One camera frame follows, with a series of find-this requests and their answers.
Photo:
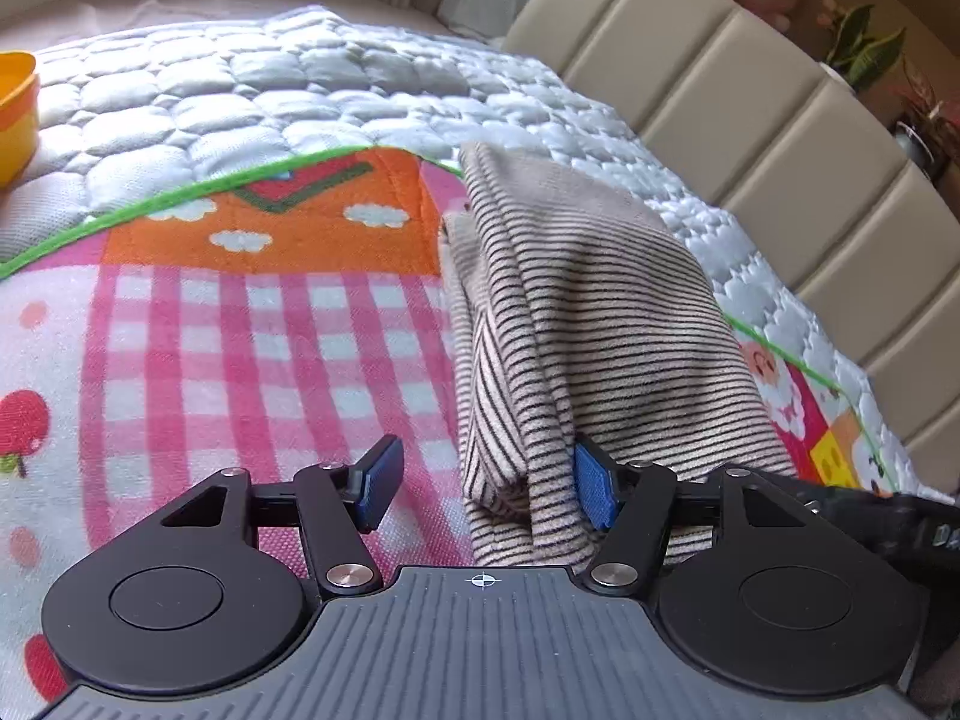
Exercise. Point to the red leafed potted plant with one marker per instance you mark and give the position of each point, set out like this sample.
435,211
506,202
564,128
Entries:
930,120

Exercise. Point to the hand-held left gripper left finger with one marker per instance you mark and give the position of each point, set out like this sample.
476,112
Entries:
379,480

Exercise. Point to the taupe knit garment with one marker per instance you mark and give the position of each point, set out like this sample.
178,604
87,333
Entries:
585,315

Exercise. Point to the green potted plant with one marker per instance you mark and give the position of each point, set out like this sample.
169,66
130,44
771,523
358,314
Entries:
862,45

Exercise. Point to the grey quilted mattress cover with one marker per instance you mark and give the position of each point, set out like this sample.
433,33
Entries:
262,97

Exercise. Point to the orange yellow plastic cup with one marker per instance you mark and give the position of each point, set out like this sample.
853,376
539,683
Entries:
16,120

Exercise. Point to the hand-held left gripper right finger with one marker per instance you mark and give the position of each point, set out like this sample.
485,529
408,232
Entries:
592,487

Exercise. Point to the colourful printed blanket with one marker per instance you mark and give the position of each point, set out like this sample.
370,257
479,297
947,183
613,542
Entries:
247,330

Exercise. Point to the beige padded headboard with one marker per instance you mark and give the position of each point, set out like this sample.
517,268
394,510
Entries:
787,112

